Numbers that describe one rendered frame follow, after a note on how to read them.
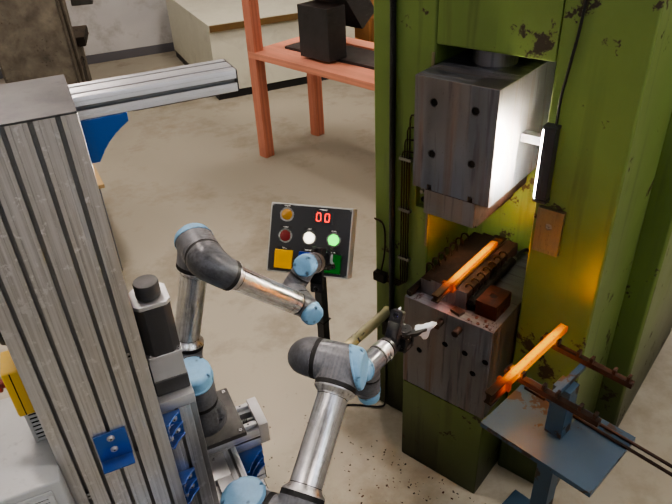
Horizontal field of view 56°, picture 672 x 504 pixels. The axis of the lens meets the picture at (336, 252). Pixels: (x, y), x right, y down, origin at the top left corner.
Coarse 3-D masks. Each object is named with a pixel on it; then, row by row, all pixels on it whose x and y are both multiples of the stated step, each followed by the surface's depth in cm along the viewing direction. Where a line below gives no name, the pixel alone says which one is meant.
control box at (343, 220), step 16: (272, 208) 253; (288, 208) 251; (304, 208) 250; (320, 208) 248; (336, 208) 247; (272, 224) 253; (288, 224) 251; (304, 224) 250; (320, 224) 248; (336, 224) 247; (352, 224) 246; (272, 240) 253; (288, 240) 251; (320, 240) 249; (352, 240) 249; (272, 256) 254; (352, 256) 252; (288, 272) 252
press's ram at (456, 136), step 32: (448, 64) 209; (544, 64) 206; (416, 96) 206; (448, 96) 198; (480, 96) 191; (512, 96) 194; (544, 96) 215; (416, 128) 211; (448, 128) 203; (480, 128) 196; (512, 128) 202; (416, 160) 218; (448, 160) 209; (480, 160) 201; (512, 160) 211; (448, 192) 215; (480, 192) 207
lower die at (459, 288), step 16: (464, 240) 263; (480, 240) 261; (448, 256) 254; (464, 256) 251; (512, 256) 257; (432, 272) 245; (448, 272) 243; (432, 288) 241; (464, 288) 233; (464, 304) 234
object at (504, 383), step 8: (560, 328) 212; (552, 336) 209; (560, 336) 211; (544, 344) 206; (552, 344) 208; (536, 352) 203; (544, 352) 205; (520, 360) 200; (528, 360) 200; (536, 360) 202; (512, 368) 197; (520, 368) 197; (528, 368) 200; (504, 376) 194; (512, 376) 194; (496, 384) 190; (504, 384) 190; (488, 392) 187; (496, 392) 188; (504, 392) 193; (488, 400) 188; (496, 400) 190
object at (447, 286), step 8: (488, 248) 252; (480, 256) 248; (472, 264) 243; (456, 272) 239; (464, 272) 239; (448, 280) 235; (456, 280) 235; (440, 288) 231; (448, 288) 231; (440, 296) 230
